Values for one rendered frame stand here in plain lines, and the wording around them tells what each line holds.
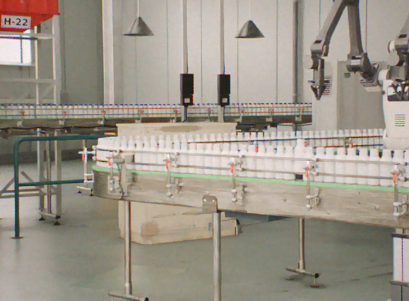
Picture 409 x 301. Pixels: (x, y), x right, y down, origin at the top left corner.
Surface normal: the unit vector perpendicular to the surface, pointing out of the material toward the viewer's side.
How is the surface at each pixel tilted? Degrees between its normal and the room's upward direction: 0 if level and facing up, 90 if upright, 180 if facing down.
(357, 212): 90
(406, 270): 90
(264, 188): 90
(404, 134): 90
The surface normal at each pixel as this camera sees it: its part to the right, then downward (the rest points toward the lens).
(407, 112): -0.65, 0.04
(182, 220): 0.50, 0.02
